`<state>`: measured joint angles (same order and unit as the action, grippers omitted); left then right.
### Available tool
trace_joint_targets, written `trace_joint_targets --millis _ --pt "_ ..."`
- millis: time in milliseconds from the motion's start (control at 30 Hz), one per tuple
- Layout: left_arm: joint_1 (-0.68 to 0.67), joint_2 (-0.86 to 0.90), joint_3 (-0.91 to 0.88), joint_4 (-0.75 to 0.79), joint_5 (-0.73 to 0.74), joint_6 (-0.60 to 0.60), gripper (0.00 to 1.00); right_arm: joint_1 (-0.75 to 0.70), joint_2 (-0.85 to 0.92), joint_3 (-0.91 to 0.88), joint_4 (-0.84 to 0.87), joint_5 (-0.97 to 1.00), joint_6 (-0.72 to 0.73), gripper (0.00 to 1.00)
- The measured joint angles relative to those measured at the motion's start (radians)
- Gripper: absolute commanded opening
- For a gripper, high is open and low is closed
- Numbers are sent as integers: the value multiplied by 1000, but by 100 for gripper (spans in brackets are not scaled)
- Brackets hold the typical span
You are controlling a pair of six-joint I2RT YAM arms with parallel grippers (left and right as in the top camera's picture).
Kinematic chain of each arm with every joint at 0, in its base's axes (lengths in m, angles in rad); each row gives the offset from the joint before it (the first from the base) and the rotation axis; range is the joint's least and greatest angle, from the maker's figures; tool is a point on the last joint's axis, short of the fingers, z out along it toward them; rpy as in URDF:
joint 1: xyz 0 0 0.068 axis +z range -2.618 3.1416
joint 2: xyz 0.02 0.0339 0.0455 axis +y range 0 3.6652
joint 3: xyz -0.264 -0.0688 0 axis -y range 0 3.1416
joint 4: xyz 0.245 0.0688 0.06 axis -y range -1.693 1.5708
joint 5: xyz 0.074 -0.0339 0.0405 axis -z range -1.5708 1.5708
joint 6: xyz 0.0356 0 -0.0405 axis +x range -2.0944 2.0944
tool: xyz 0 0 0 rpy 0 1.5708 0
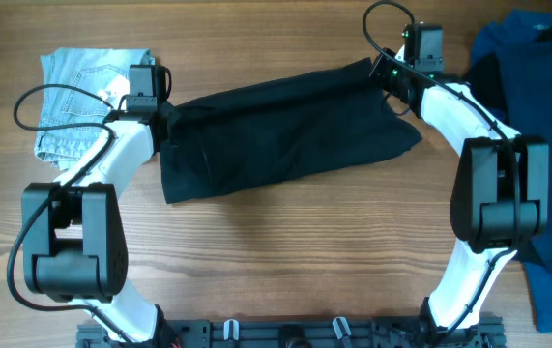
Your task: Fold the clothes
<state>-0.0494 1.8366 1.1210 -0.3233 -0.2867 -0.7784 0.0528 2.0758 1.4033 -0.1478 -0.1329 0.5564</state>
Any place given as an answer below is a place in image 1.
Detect folded light blue jeans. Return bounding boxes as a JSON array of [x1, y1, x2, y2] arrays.
[[34, 47, 155, 170]]

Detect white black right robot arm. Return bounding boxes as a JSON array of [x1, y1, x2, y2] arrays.
[[369, 49, 549, 341]]

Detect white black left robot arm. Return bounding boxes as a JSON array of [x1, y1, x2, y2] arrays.
[[10, 107, 175, 347]]

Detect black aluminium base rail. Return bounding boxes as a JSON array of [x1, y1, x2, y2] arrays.
[[75, 316, 507, 348]]

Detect black shorts garment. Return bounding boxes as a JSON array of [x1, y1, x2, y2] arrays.
[[160, 59, 421, 204]]

